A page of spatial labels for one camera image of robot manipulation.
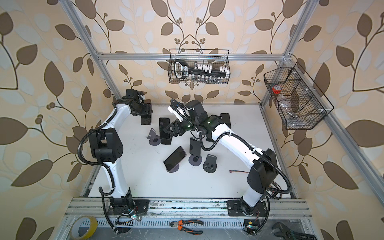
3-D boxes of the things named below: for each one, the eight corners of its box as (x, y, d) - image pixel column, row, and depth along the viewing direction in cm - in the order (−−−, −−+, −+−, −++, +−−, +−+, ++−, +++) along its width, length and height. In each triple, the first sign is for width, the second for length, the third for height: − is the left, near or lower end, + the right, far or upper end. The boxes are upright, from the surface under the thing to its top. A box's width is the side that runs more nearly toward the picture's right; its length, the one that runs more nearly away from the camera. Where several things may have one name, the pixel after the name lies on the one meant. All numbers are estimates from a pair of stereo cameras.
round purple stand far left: (148, 142, 102) (144, 133, 93) (155, 137, 105) (152, 127, 96) (153, 147, 99) (149, 139, 91) (161, 142, 102) (157, 132, 94)
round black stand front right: (202, 170, 89) (203, 163, 81) (207, 160, 93) (208, 153, 85) (213, 175, 87) (215, 168, 79) (217, 164, 91) (219, 157, 83)
